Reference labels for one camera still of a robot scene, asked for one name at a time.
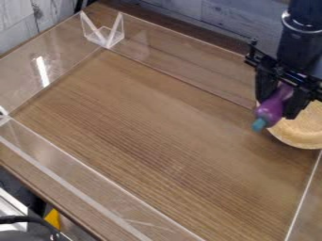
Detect black cable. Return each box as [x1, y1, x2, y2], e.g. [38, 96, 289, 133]
[0, 216, 59, 241]

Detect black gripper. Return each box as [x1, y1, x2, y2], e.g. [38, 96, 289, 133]
[245, 27, 322, 120]

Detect brown wooden bowl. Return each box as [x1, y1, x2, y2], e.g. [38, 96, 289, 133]
[265, 101, 322, 150]

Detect clear acrylic tray walls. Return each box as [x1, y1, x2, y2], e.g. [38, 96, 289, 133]
[0, 4, 322, 241]

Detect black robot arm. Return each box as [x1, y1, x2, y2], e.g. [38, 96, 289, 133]
[245, 0, 322, 126]

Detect purple toy eggplant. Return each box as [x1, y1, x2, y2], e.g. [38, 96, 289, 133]
[251, 84, 292, 132]

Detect yellow and black device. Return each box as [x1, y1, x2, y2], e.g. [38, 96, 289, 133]
[23, 206, 85, 241]

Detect clear acrylic corner bracket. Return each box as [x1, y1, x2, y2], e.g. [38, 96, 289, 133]
[78, 12, 124, 49]

